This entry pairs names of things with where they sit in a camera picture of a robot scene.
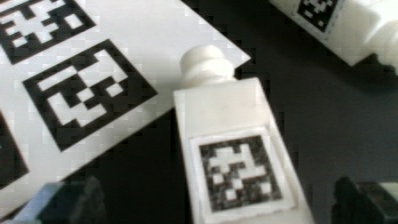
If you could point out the white marker sheet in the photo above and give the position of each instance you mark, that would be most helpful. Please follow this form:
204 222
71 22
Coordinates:
89 72

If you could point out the white table leg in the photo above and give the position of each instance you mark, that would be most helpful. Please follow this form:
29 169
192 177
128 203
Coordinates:
244 186
354 26

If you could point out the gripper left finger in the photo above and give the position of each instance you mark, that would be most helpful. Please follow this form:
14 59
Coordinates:
68 203

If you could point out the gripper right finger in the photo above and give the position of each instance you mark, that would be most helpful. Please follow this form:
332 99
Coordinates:
366 202

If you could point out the white table leg front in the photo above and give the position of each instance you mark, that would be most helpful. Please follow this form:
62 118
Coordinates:
354 26

